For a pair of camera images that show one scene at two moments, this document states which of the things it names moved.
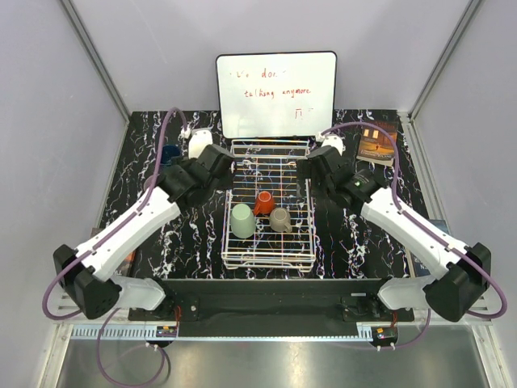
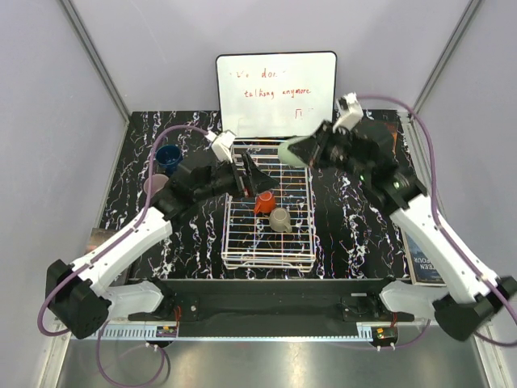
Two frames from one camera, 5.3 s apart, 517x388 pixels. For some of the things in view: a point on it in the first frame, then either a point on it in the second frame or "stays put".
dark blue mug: (169, 152) stays put
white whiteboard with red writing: (276, 94) stays put
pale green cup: (242, 221) → (289, 157)
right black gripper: (304, 171) → (306, 149)
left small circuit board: (166, 331) stays put
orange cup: (265, 203) stays put
